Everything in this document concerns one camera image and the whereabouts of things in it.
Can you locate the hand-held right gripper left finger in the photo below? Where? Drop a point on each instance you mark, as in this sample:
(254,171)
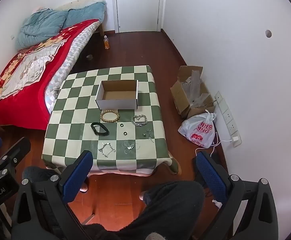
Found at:
(77,177)

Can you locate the silver hoop earrings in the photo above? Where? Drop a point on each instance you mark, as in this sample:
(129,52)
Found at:
(129,147)

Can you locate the white cardboard box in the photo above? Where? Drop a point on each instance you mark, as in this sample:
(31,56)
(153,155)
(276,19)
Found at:
(115,105)

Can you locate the red printed blanket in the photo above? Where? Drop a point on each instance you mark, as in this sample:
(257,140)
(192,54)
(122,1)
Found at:
(15,100)

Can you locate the white door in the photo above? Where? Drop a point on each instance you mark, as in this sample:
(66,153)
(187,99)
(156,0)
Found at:
(138,7)

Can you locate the wooden bed leg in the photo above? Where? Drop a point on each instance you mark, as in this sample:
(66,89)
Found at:
(101,30)

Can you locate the small dark floor object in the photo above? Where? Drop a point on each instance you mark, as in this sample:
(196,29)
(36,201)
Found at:
(89,57)

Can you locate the teal quilt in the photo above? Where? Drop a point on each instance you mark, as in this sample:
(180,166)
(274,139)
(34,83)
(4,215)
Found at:
(43,25)

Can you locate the silver hook earring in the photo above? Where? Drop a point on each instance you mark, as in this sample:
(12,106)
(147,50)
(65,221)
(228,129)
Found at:
(149,137)

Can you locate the black bangle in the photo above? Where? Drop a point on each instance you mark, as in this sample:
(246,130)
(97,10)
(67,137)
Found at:
(92,126)

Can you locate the table leg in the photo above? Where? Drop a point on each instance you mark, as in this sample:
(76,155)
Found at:
(174,166)

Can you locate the orange drink bottle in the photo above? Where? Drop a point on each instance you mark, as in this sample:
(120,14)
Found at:
(106,43)

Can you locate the green checked tablecloth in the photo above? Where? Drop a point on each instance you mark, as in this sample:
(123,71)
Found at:
(80,120)

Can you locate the white charger plug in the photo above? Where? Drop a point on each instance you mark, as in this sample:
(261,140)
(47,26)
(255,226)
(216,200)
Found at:
(235,139)

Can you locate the white wall socket strip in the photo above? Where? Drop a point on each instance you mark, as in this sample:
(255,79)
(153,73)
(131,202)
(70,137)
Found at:
(226,115)

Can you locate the brown cardboard box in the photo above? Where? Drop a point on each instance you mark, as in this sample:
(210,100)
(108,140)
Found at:
(179,95)

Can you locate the white printed plastic bag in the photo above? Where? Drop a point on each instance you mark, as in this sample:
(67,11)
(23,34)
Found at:
(198,132)

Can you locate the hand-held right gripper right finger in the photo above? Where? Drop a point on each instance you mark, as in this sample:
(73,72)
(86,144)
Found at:
(210,176)

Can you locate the person's right leg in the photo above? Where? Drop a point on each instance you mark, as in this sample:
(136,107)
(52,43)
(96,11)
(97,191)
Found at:
(170,210)

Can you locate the clear plastic wrapping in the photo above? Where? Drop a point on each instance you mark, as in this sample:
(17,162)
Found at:
(195,87)

